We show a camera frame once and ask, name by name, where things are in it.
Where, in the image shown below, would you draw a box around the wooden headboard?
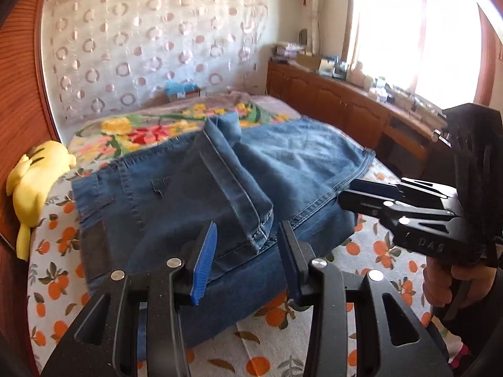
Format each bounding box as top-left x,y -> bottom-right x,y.
1,0 -> 58,376

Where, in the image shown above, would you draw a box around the yellow Pikachu plush toy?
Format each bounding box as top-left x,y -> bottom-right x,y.
6,140 -> 77,260

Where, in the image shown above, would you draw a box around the floral blanket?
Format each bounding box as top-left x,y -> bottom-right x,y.
68,91 -> 300,167

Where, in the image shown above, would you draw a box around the circle pattern sheer curtain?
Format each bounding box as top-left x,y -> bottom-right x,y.
42,0 -> 268,128

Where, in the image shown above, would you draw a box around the stack of papers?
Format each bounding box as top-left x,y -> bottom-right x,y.
271,43 -> 305,63

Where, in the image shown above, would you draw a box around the box with blue cloth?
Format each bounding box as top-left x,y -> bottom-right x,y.
164,81 -> 200,102

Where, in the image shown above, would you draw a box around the cardboard box on cabinet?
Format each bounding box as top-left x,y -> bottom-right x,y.
296,53 -> 322,72

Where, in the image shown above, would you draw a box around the window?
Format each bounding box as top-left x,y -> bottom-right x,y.
343,0 -> 502,109

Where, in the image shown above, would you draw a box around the blue denim jeans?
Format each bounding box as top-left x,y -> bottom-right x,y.
73,112 -> 375,347

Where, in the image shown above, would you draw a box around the right hand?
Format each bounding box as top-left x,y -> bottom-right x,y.
423,257 -> 497,308

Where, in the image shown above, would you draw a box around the wooden side cabinet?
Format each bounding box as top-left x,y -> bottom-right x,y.
266,60 -> 455,186

